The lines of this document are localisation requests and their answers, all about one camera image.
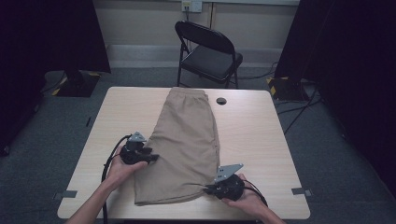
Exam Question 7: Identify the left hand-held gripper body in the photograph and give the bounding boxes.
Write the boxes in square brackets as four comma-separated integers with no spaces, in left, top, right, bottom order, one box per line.
[120,131,148,165]

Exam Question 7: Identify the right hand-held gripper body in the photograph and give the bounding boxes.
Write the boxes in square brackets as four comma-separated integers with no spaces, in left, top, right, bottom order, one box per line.
[214,163,246,202]

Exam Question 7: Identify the beige shorts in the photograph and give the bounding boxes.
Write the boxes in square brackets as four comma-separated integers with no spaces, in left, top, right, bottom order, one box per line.
[134,87,221,206]

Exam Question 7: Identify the white wall power outlet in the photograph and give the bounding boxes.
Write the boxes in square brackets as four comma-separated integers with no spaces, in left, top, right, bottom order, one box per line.
[181,0,204,13]

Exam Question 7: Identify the black folding chair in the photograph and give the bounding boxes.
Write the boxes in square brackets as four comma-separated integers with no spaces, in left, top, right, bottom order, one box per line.
[175,20,244,90]

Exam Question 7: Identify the grey tape strip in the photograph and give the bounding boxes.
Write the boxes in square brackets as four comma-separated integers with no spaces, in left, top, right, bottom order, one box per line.
[291,187,313,197]
[53,189,78,201]

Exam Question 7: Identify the black stand base striped tape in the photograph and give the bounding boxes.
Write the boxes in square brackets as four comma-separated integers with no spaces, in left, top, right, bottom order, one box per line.
[266,76,310,102]

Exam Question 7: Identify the black curtain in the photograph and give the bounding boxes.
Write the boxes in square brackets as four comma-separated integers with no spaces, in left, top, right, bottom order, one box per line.
[274,0,396,197]
[0,0,112,157]

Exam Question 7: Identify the person's right hand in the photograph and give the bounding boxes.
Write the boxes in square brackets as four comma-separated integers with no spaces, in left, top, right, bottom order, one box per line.
[222,173,269,218]

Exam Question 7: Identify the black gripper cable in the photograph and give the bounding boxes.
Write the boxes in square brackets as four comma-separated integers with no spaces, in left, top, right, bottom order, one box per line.
[101,133,132,224]
[243,179,269,207]

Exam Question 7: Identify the black floor cable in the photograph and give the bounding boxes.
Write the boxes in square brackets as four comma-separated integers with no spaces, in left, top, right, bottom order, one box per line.
[237,61,278,80]
[283,88,319,135]

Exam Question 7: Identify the person's left hand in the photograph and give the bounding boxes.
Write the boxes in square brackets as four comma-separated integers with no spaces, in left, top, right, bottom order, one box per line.
[106,146,149,190]

